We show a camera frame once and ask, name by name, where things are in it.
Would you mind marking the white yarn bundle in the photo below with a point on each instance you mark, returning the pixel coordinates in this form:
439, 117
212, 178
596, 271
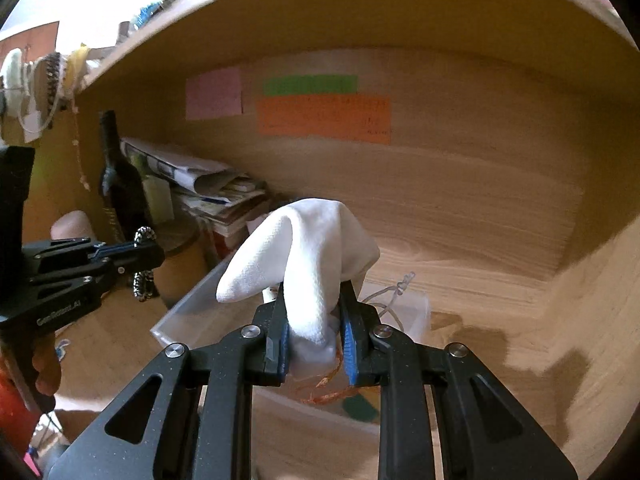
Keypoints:
14, 77

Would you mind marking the stack of papers and magazines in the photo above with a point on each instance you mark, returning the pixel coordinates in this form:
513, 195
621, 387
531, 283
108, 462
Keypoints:
210, 185

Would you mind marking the white cloth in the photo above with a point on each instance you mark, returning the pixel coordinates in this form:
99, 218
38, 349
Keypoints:
310, 260

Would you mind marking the wooden shelf unit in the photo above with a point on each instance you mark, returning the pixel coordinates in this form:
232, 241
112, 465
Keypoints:
475, 185

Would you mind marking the green paper slip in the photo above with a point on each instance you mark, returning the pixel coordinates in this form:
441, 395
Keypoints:
361, 408

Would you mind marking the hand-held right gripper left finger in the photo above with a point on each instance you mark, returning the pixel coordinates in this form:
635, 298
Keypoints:
283, 347

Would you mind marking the dark wine bottle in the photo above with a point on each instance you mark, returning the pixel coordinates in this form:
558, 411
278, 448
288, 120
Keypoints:
122, 185

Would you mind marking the orange sticky note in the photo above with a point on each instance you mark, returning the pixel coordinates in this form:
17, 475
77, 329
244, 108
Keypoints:
320, 120

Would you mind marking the person's left hand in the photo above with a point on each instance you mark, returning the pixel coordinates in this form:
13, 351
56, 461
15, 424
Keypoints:
47, 367

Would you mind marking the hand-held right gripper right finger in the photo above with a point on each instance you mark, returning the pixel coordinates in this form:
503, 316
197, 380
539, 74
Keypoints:
349, 355

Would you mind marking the green sticky note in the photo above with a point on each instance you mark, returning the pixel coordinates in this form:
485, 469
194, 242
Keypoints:
310, 85

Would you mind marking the red cloth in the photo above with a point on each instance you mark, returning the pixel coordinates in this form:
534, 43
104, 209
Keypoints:
12, 410

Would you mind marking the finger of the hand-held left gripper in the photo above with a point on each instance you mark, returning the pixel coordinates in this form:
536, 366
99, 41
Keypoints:
107, 249
135, 260

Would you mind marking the clear plastic box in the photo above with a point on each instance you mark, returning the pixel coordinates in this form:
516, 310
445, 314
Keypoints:
200, 305

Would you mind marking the pink sticky note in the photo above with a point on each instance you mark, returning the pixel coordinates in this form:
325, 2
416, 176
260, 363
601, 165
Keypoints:
214, 93

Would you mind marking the pink round lid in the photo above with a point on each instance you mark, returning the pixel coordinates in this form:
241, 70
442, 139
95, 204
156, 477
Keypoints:
72, 224

